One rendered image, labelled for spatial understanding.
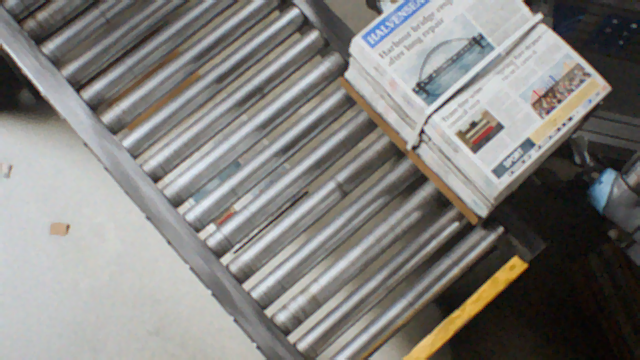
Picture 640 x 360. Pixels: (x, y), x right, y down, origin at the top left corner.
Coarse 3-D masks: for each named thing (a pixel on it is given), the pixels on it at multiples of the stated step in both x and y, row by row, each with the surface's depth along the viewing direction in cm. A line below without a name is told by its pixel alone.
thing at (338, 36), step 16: (288, 0) 187; (304, 0) 185; (320, 0) 185; (304, 16) 185; (320, 16) 185; (336, 16) 185; (304, 32) 193; (320, 32) 184; (336, 32) 184; (352, 32) 184; (336, 48) 183; (496, 208) 176; (512, 208) 176; (512, 224) 175; (528, 224) 175; (512, 240) 176; (528, 240) 174; (544, 240) 174; (512, 256) 182; (528, 256) 175
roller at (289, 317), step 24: (432, 192) 176; (408, 216) 175; (360, 240) 174; (384, 240) 173; (336, 264) 172; (360, 264) 172; (312, 288) 171; (336, 288) 171; (288, 312) 169; (312, 312) 170; (288, 336) 170
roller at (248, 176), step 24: (336, 96) 180; (312, 120) 179; (336, 120) 182; (288, 144) 177; (240, 168) 177; (264, 168) 176; (216, 192) 175; (240, 192) 175; (192, 216) 173; (216, 216) 175
